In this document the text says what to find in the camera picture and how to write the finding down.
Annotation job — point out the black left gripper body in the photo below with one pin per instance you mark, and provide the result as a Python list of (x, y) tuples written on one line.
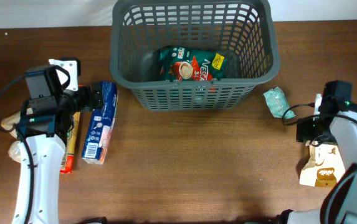
[(76, 100)]

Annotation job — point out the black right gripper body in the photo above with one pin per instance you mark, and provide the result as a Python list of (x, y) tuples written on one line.
[(309, 129)]

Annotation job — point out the beige brown snack bag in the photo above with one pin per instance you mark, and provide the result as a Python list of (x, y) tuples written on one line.
[(324, 167)]

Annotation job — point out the mint green small packet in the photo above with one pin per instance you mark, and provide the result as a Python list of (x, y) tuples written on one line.
[(278, 104)]

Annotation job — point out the green Nescafe coffee bag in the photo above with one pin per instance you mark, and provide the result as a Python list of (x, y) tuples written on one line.
[(180, 63)]

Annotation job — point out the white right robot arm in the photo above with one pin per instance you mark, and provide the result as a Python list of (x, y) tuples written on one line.
[(340, 205)]

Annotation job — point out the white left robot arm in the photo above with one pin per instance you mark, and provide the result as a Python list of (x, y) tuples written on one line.
[(43, 133)]

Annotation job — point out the blue rectangular carton box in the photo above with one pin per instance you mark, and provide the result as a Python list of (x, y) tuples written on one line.
[(101, 126)]

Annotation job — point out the yellow orange snack packet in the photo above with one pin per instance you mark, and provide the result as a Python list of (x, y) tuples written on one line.
[(68, 158)]

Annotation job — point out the beige bread bag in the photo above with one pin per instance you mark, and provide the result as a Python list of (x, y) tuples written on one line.
[(8, 123)]

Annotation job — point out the dark grey plastic basket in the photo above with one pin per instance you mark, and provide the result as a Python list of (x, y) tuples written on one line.
[(241, 30)]

